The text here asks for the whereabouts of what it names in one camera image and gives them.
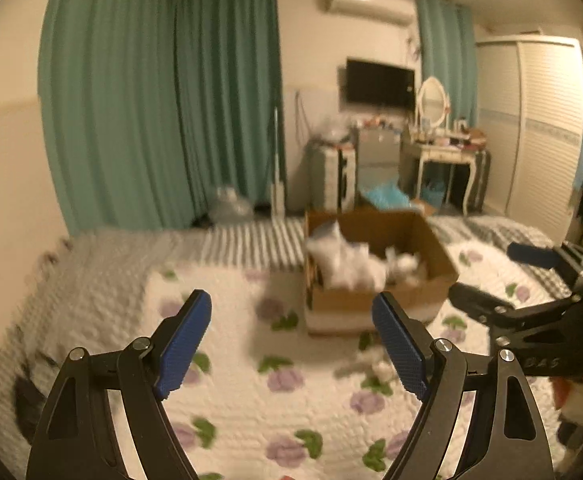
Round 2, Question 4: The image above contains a teal curtain left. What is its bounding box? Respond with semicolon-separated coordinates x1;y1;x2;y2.
38;0;282;234

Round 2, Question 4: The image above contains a white oval vanity mirror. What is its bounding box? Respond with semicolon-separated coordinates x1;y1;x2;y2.
416;76;450;130

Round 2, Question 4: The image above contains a black wall television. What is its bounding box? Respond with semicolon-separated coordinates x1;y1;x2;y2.
345;58;415;110

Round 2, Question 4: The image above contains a white dressing table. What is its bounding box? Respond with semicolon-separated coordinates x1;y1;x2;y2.
400;131;490;216

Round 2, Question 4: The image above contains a white wall air conditioner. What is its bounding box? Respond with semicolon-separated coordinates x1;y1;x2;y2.
325;0;416;26

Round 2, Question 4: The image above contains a black charger with cable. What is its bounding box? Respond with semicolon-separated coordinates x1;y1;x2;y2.
13;350;58;444

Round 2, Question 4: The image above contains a white suitcase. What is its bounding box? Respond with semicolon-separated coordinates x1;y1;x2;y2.
310;143;357;212

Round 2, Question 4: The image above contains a floral quilted white blanket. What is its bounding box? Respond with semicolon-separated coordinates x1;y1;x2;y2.
110;238;573;480

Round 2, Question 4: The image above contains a teal curtain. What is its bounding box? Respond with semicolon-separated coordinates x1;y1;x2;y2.
415;0;478;127
38;0;282;234

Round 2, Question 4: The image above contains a blue plastic bag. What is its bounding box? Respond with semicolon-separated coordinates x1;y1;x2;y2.
361;182;412;210

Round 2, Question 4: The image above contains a cream lace garment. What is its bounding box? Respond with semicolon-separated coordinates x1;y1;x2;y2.
385;247;428;286

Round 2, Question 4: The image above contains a teal curtain right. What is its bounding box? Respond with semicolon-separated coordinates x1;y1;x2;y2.
415;0;478;127

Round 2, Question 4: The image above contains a white sock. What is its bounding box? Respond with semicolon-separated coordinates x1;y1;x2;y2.
305;221;387;292

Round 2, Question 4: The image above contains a clear water jug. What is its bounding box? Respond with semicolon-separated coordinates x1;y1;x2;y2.
209;186;254;223

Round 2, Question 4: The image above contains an open cardboard box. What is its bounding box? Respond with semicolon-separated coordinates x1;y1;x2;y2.
305;208;459;335

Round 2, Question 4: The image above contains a grey checked bed sheet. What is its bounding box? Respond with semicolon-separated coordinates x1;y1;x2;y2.
0;211;583;461

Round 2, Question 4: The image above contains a grey small fridge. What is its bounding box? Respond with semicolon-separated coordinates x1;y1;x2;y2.
355;128;401;193

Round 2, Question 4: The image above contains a white louvred wardrobe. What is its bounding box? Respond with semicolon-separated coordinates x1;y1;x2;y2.
477;35;583;242

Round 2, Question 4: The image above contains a blue laundry basket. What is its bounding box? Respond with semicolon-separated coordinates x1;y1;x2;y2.
421;180;447;208

